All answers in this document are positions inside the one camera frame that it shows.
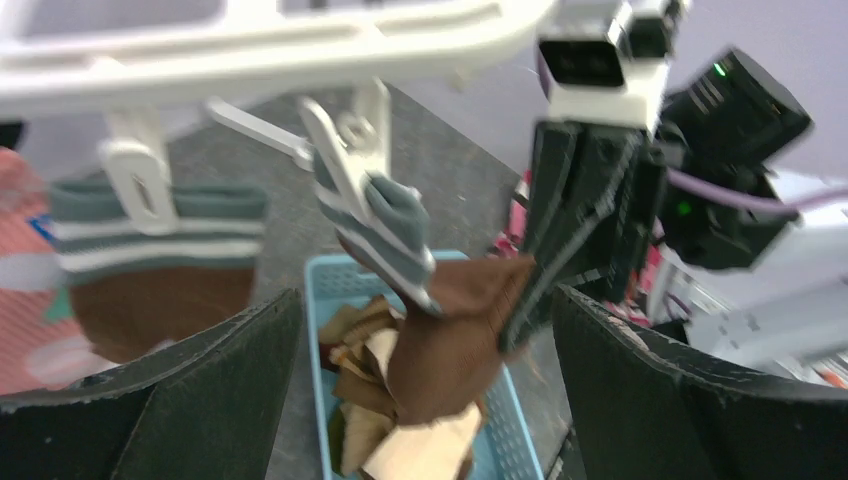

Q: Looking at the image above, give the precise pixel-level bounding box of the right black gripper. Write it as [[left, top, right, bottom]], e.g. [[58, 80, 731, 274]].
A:
[[500, 120, 667, 354]]

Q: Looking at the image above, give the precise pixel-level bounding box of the pink camouflage cloth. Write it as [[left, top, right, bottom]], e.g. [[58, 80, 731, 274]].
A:
[[488, 170, 662, 327]]

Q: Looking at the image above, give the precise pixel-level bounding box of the salmon pink sock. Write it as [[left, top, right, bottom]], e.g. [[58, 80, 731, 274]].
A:
[[1, 148, 116, 395]]

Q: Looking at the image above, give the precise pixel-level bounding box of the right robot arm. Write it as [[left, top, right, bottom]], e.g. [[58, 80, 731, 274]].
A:
[[498, 40, 842, 354]]

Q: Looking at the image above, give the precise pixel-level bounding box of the light blue plastic basket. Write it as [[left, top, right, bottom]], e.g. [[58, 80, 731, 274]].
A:
[[304, 251, 543, 479]]

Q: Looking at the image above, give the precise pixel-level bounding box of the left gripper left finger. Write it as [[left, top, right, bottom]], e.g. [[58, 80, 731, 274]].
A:
[[1, 289, 303, 479]]

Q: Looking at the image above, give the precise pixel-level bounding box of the white sock drying rack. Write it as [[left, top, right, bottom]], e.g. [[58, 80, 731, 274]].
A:
[[1, 1, 555, 235]]

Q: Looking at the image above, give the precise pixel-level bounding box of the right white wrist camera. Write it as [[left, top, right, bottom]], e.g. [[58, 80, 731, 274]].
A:
[[538, 0, 691, 133]]

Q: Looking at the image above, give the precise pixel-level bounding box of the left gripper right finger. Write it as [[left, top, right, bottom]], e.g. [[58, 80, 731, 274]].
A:
[[551, 288, 847, 479]]

